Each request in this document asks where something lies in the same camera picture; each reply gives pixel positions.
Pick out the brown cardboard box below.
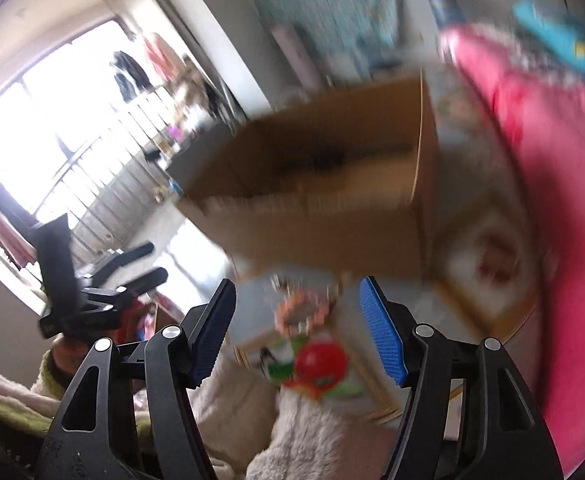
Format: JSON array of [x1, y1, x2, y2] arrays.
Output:
[[177, 72, 441, 281]]

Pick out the small orange pink bead bracelet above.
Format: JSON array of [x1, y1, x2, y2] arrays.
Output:
[[275, 292, 336, 336]]

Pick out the person's left forearm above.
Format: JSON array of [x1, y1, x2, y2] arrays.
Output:
[[30, 350, 98, 401]]

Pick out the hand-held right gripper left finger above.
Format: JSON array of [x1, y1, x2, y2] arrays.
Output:
[[42, 277, 237, 480]]

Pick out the blue plush pillow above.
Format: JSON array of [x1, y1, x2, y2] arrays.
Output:
[[513, 0, 585, 86]]

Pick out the hanging clothes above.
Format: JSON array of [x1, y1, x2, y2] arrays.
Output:
[[110, 32, 183, 101]]

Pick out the teal floral wall cloth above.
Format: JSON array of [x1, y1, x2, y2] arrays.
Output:
[[245, 0, 416, 56]]

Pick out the pale rolled mat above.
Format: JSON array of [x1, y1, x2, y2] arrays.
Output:
[[271, 25, 323, 91]]

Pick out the dark grey cabinet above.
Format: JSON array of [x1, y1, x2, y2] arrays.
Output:
[[170, 122, 246, 196]]

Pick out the pink printed blanket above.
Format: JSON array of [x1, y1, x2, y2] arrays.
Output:
[[440, 25, 585, 471]]

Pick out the person's left hand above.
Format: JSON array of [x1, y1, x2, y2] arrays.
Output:
[[52, 329, 123, 363]]

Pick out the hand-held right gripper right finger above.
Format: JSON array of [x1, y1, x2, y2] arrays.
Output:
[[359, 276, 564, 480]]

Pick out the blue dispenser water bottle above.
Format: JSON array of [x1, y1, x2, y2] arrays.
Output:
[[425, 0, 458, 26]]

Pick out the white fleece blanket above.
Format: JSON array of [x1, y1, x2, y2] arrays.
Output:
[[0, 350, 408, 480]]

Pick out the metal balcony railing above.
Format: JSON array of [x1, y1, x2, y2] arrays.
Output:
[[37, 85, 213, 256]]

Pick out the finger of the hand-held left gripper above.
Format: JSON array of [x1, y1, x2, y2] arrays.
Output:
[[90, 241, 156, 281], [85, 266, 169, 306]]

